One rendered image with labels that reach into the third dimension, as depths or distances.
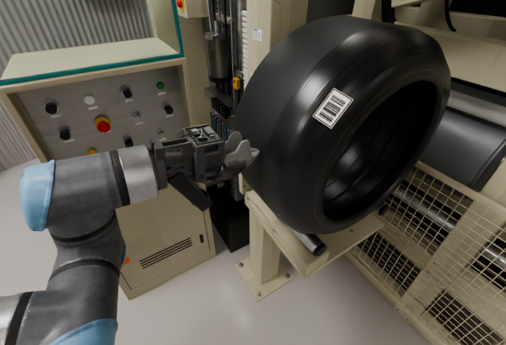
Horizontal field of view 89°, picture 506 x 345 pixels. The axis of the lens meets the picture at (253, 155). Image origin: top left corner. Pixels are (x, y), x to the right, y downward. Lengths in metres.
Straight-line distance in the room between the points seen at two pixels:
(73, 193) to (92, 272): 0.11
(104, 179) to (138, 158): 0.05
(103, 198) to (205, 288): 1.38
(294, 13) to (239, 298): 1.45
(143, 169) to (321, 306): 1.45
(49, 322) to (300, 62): 0.54
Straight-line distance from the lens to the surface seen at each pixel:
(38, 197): 0.42
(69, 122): 1.09
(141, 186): 0.42
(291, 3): 0.80
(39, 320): 0.42
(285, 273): 1.76
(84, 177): 0.42
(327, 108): 0.46
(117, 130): 1.11
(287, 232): 0.85
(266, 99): 0.54
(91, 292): 0.43
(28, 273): 2.25
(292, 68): 0.54
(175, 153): 0.43
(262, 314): 1.66
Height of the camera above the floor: 1.55
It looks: 37 degrees down
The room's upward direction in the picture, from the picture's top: straight up
